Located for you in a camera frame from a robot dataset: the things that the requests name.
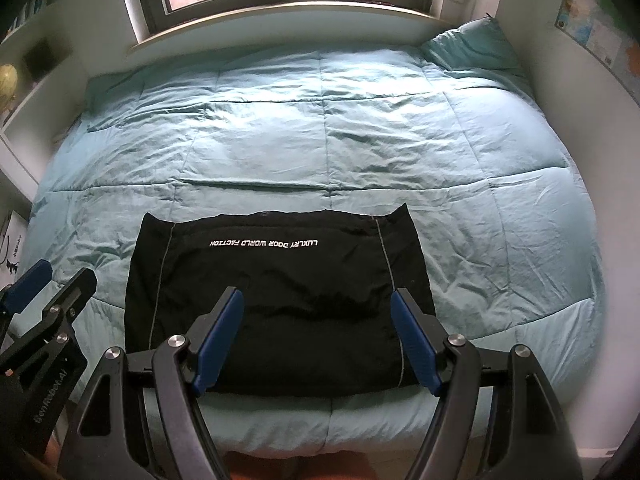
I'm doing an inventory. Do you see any black garment with white lettering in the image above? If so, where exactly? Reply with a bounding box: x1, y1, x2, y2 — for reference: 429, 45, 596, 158
125, 206, 435, 398

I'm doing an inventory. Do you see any white poster with black drawing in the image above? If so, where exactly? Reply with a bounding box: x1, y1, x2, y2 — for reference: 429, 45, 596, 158
0, 210, 27, 289

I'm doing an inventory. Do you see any light teal quilted duvet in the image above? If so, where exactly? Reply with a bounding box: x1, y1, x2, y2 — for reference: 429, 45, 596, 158
22, 41, 606, 461

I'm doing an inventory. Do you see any yellow-green globe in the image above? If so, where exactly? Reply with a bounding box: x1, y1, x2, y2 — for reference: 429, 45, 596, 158
0, 64, 18, 113

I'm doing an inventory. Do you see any teal pillow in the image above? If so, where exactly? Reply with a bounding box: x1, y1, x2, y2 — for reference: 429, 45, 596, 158
420, 15, 522, 74

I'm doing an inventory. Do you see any white wall shelf unit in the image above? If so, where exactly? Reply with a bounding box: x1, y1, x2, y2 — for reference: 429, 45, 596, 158
1, 0, 88, 211

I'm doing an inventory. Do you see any world map wall poster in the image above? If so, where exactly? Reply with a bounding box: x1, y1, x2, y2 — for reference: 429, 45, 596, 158
554, 0, 639, 103

